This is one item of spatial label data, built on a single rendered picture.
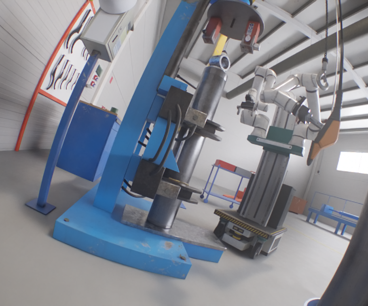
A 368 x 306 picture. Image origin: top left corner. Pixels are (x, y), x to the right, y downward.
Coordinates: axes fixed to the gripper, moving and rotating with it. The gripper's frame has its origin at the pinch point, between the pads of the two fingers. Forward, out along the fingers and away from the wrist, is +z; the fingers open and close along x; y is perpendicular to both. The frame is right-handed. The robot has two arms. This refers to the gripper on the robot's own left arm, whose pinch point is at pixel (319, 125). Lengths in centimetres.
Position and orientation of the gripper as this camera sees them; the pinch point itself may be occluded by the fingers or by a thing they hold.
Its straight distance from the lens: 119.7
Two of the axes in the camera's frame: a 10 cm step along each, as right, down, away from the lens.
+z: 6.1, 5.9, -5.3
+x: -5.1, -2.3, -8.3
